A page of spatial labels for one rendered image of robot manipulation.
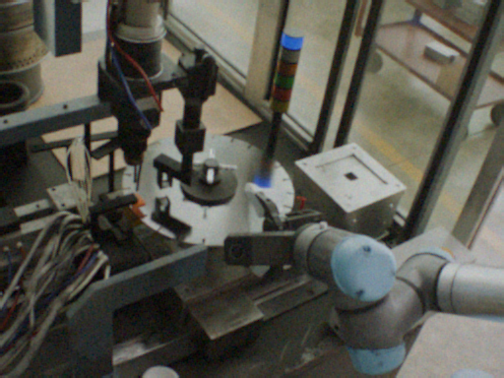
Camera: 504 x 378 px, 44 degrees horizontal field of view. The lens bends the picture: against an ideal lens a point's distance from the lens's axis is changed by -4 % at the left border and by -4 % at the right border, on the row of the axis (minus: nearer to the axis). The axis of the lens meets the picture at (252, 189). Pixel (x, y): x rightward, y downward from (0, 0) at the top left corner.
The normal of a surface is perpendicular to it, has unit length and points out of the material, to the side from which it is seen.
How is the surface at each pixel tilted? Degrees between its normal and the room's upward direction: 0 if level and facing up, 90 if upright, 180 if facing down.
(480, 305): 86
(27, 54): 90
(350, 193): 0
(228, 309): 0
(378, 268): 56
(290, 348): 0
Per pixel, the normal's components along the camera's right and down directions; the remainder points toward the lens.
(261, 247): -0.15, 0.19
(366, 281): 0.39, 0.11
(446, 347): 0.14, -0.76
